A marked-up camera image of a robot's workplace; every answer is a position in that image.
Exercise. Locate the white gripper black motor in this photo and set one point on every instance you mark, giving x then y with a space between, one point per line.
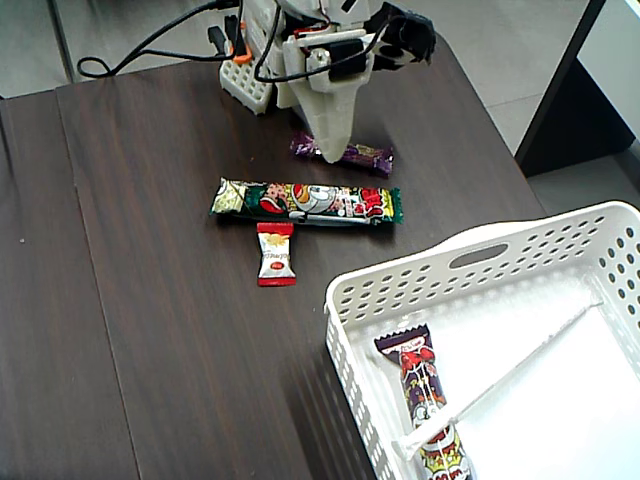
327 107

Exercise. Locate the white cabinet with dark side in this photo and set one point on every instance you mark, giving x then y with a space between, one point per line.
575 125

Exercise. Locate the purple candy bar wrapper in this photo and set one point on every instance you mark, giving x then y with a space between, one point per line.
370 155

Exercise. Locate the black table clamp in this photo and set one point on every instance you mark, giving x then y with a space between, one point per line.
220 37

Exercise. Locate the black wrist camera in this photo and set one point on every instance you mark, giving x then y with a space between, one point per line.
410 35

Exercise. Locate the red white candy packet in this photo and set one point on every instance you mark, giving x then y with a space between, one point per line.
275 255

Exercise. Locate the dark purple cartoon snack stick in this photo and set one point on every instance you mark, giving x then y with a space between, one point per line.
420 380

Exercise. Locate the orange plastic clip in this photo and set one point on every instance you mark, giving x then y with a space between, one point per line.
241 56

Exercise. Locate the white paper-wrapped straw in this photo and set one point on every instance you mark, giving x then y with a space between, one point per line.
430 430

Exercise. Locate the white grid robot base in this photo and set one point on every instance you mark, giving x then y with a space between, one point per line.
245 85

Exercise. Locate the green red snack stick wrapper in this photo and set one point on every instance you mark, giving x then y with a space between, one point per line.
300 200

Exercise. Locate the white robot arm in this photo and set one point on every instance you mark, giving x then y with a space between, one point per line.
310 12

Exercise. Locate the white perforated plastic basket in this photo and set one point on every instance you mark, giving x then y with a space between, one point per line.
550 400

